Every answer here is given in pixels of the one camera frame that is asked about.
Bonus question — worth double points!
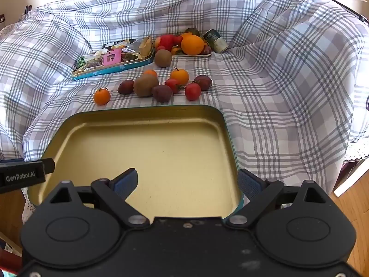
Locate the gold tin tray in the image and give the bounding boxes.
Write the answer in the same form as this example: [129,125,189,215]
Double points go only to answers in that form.
[28,105,245,223]

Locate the large orange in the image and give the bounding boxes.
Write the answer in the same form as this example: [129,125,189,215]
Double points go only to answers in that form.
[181,35,205,56]

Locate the orange with stem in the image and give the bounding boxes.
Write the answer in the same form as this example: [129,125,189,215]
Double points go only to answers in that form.
[170,67,190,86]

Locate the pink snack packet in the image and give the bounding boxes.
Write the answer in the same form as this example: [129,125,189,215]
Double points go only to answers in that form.
[102,49,122,65]

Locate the red tomato with stem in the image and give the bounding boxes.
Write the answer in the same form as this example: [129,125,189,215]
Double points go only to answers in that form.
[185,82,202,101]
[165,78,181,94]

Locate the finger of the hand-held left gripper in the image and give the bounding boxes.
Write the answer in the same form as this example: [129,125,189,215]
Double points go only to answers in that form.
[0,158,55,175]

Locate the brown kiwi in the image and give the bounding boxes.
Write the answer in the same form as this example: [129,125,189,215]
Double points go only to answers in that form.
[133,74,160,98]
[155,49,173,68]

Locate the black rod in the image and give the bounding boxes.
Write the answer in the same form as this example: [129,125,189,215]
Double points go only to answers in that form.
[322,0,369,23]

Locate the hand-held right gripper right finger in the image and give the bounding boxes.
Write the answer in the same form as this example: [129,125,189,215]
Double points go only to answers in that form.
[225,168,332,228]

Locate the teal tin of snacks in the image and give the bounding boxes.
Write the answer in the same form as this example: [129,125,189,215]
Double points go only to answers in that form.
[71,36,155,81]

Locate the red apple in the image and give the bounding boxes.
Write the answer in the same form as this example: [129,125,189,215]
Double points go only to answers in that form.
[155,34,175,51]

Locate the white lace cloth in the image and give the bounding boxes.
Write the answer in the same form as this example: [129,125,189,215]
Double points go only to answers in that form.
[343,140,369,162]
[21,187,39,224]

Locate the silver foil packet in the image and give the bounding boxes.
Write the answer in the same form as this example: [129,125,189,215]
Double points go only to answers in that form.
[122,39,143,54]

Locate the grey plaid bed sheet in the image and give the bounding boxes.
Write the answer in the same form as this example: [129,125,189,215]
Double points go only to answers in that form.
[0,0,369,205]

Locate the green drink can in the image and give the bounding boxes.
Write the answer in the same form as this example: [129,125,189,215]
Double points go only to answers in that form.
[203,29,229,53]

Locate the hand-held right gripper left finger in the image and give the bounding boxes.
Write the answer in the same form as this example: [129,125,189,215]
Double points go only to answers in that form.
[43,168,150,228]

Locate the black snack packet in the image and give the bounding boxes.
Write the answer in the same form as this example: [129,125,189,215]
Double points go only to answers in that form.
[102,39,136,49]

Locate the tan paper snack bag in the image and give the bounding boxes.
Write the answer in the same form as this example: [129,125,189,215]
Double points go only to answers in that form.
[138,35,153,57]

